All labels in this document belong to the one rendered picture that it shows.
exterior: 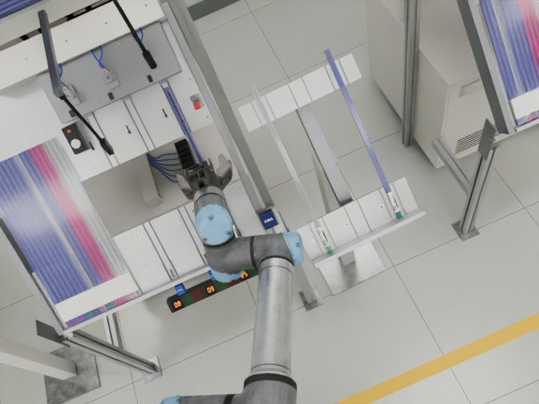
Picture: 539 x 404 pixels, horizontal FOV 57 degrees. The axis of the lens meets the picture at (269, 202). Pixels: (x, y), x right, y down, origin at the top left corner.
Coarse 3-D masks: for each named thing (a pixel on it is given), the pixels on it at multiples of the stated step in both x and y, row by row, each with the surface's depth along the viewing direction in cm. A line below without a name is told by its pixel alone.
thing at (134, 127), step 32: (0, 96) 132; (32, 96) 133; (160, 96) 136; (0, 128) 134; (32, 128) 135; (96, 128) 136; (128, 128) 137; (160, 128) 138; (192, 128) 139; (0, 160) 136; (96, 160) 138
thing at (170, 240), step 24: (240, 192) 144; (168, 216) 144; (192, 216) 144; (240, 216) 146; (120, 240) 144; (144, 240) 144; (168, 240) 145; (192, 240) 146; (144, 264) 146; (168, 264) 147; (192, 264) 147; (144, 288) 148
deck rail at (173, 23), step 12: (168, 12) 130; (180, 36) 132; (180, 48) 133; (192, 60) 133; (192, 72) 134; (204, 84) 135; (204, 96) 136; (216, 108) 137; (216, 120) 138; (228, 144) 139; (240, 168) 141; (252, 192) 143
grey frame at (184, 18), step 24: (72, 0) 118; (96, 0) 121; (168, 0) 131; (0, 24) 117; (24, 24) 119; (192, 24) 139; (192, 48) 146; (216, 96) 165; (240, 144) 189; (264, 192) 224; (72, 336) 155; (120, 360) 185; (144, 360) 203
